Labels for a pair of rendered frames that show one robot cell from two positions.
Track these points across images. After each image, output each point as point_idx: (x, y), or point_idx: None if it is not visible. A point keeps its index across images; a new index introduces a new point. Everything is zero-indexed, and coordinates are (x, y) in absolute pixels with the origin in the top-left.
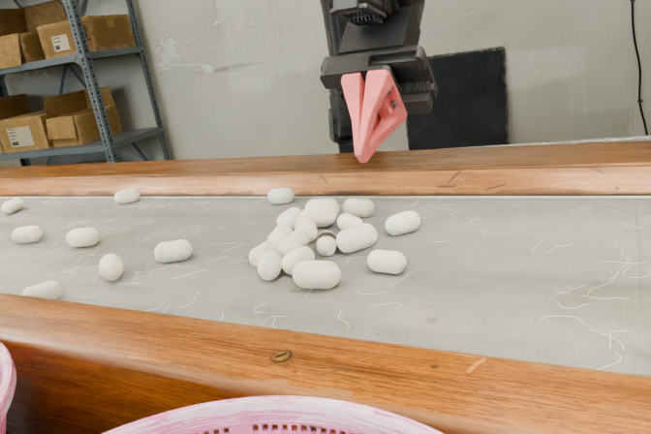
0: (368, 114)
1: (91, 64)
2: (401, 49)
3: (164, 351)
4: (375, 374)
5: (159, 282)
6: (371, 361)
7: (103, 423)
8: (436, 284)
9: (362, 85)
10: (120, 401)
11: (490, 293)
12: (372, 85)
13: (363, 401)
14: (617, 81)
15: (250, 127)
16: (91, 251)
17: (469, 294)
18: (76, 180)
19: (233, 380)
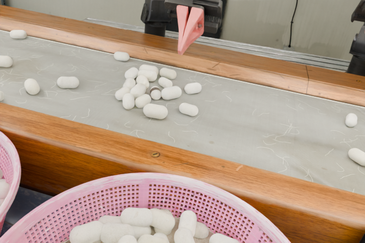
0: (188, 31)
1: None
2: None
3: (94, 145)
4: (199, 167)
5: (63, 100)
6: (196, 161)
7: (51, 173)
8: (211, 124)
9: (187, 13)
10: (67, 165)
11: (236, 132)
12: (193, 16)
13: (197, 178)
14: (284, 8)
15: None
16: (8, 71)
17: (226, 132)
18: None
19: (136, 163)
